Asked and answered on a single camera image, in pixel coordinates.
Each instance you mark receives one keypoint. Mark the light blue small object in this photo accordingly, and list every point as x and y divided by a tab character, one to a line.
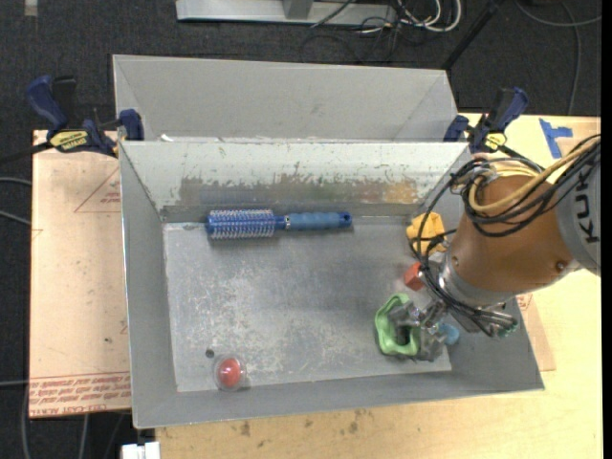
451	335

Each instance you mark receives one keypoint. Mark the red ball in clear dome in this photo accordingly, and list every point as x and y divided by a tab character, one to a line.
230	372

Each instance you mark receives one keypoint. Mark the blue hairbrush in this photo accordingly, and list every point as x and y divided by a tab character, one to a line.
248	224

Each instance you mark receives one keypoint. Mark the grey metal bin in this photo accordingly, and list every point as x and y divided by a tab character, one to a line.
287	294

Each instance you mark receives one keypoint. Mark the brown cardboard board, red print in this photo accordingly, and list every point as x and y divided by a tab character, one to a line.
76	280

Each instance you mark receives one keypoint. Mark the red-orange small block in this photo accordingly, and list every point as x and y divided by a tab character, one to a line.
413	276

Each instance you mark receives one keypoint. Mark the yellow toy block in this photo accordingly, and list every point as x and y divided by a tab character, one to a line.
423	227

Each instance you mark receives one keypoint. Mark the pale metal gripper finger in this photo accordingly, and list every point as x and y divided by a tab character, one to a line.
405	316
431	347

